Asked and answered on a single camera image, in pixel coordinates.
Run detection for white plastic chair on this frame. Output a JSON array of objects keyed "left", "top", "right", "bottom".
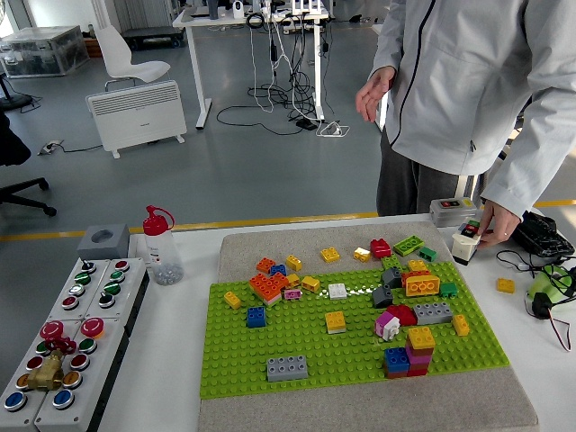
[{"left": 94, "top": 24, "right": 172, "bottom": 92}]

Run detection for black plug with cord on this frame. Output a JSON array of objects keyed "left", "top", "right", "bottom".
[{"left": 496, "top": 249, "right": 576, "bottom": 293}]

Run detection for green studded baseplate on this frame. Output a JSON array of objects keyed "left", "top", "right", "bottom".
[{"left": 199, "top": 260, "right": 511, "bottom": 401}]

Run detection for black stand base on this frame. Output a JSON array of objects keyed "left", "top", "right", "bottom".
[{"left": 0, "top": 71, "right": 35, "bottom": 113}]

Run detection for yellow two-by-four brick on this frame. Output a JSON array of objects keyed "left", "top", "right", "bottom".
[{"left": 404, "top": 274, "right": 441, "bottom": 298}]

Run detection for grey-brown mat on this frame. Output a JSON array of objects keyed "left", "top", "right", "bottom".
[{"left": 197, "top": 220, "right": 540, "bottom": 432}]

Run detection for white panel heater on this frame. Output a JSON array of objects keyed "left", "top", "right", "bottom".
[{"left": 85, "top": 79, "right": 188, "bottom": 159}]

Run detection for dark grey sloped brick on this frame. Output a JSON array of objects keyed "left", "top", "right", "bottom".
[
  {"left": 380, "top": 266, "right": 404, "bottom": 290},
  {"left": 371, "top": 285, "right": 395, "bottom": 310}
]

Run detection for white standing desk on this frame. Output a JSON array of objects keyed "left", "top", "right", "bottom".
[{"left": 172, "top": 6, "right": 332, "bottom": 131}]

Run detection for tangled desk cables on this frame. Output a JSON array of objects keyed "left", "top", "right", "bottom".
[{"left": 215, "top": 11, "right": 352, "bottom": 139}]

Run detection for grey two-by-four brick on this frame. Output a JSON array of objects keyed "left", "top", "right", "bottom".
[
  {"left": 412, "top": 301, "right": 454, "bottom": 326},
  {"left": 265, "top": 355, "right": 309, "bottom": 383}
]

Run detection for clear storage crate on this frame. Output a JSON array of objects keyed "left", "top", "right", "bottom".
[{"left": 0, "top": 25, "right": 90, "bottom": 78}]

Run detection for grey four-button control box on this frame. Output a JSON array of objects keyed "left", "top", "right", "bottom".
[
  {"left": 49, "top": 259, "right": 112, "bottom": 321},
  {"left": 84, "top": 256, "right": 150, "bottom": 321}
]

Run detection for person's right hand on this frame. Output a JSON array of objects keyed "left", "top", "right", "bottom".
[{"left": 355, "top": 65, "right": 398, "bottom": 122}]

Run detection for grey switch box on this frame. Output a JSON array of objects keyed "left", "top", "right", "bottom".
[{"left": 428, "top": 197, "right": 481, "bottom": 229}]

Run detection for orange layered brick stack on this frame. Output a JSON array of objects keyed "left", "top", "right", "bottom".
[{"left": 248, "top": 271, "right": 290, "bottom": 308}]

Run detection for brass valve red handwheel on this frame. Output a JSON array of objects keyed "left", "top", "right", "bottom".
[{"left": 25, "top": 337, "right": 77, "bottom": 392}]

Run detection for person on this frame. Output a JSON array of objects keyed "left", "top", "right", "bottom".
[{"left": 355, "top": 0, "right": 576, "bottom": 251}]

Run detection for white handheld button box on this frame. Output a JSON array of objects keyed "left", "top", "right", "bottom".
[{"left": 451, "top": 219, "right": 485, "bottom": 266}]

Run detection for black swivel chair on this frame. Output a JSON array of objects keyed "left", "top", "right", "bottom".
[{"left": 0, "top": 110, "right": 59, "bottom": 219}]

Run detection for clear bottle red cap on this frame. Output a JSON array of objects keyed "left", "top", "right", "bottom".
[{"left": 142, "top": 205, "right": 185, "bottom": 286}]

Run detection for yellow on white brick stack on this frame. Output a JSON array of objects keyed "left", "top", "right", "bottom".
[{"left": 324, "top": 311, "right": 347, "bottom": 335}]

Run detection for black servo with wires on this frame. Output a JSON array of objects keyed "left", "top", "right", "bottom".
[{"left": 525, "top": 292, "right": 573, "bottom": 352}]

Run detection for red sloped brick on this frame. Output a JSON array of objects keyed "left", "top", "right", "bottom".
[
  {"left": 369, "top": 238, "right": 392, "bottom": 260},
  {"left": 387, "top": 304, "right": 418, "bottom": 326}
]

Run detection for person's left hand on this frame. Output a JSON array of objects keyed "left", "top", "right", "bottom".
[{"left": 475, "top": 200, "right": 524, "bottom": 251}]

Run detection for grey block round hole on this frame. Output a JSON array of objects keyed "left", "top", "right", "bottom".
[{"left": 76, "top": 223, "right": 131, "bottom": 261}]

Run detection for black wheeled dolly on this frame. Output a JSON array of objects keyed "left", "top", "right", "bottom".
[{"left": 121, "top": 25, "right": 185, "bottom": 50}]

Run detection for grey emergency-stop button box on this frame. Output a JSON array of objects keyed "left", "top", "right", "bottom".
[
  {"left": 33, "top": 316, "right": 131, "bottom": 432},
  {"left": 0, "top": 319, "right": 85, "bottom": 432}
]

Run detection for black wrapped keyboard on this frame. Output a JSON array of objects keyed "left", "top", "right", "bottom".
[{"left": 512, "top": 210, "right": 576, "bottom": 258}]

